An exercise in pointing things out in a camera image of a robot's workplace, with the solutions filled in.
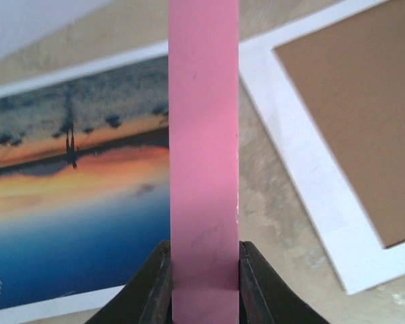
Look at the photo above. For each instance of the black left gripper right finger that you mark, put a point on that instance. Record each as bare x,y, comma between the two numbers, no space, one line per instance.
265,297

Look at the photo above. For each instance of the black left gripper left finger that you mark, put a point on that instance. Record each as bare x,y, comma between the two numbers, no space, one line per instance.
146,298

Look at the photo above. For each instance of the sunset landscape photo print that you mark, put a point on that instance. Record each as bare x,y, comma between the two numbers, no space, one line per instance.
84,176

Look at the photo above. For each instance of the pink wooden picture frame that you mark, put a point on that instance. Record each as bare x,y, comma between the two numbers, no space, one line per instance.
203,141

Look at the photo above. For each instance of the white mat board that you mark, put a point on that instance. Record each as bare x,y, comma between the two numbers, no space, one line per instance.
344,228

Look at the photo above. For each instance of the brown cardboard backing board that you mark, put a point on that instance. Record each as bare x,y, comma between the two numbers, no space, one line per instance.
351,76

